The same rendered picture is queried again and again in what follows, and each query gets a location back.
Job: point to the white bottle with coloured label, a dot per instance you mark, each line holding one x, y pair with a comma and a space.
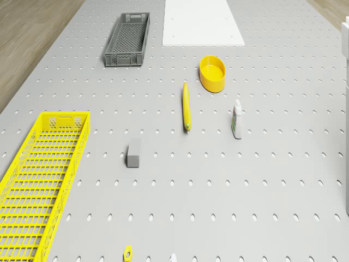
237, 122

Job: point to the grey cube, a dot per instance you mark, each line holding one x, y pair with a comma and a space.
133, 155

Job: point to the dark grey basket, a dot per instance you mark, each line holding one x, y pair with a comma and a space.
126, 38

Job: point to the banana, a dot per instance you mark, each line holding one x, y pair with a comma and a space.
186, 106

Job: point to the yellow basket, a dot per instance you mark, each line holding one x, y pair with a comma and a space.
43, 116

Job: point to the yellow bowl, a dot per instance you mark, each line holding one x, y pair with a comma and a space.
212, 82

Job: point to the white board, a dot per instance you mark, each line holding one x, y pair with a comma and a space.
201, 24

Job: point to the white cabinet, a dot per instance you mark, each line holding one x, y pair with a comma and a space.
346, 109

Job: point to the yellow bolt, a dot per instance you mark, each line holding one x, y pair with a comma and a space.
125, 253

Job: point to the tiny white bottle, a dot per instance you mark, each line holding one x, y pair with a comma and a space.
173, 258

